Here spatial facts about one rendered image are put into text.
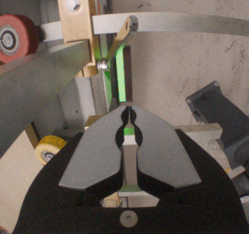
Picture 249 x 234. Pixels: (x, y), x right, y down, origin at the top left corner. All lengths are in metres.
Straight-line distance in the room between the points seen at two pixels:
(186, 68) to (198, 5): 0.47
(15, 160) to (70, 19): 0.37
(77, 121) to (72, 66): 0.48
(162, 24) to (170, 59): 0.93
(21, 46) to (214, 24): 0.31
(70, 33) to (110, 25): 0.06
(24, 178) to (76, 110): 0.31
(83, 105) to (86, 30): 0.38
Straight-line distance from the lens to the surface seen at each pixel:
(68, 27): 0.26
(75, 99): 0.59
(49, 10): 0.56
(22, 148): 0.40
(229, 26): 0.31
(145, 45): 1.13
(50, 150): 0.35
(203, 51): 1.27
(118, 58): 0.42
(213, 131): 0.41
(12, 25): 0.27
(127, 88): 0.45
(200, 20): 0.29
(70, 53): 0.18
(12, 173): 0.54
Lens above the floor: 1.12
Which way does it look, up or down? 60 degrees down
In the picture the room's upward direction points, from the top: 178 degrees counter-clockwise
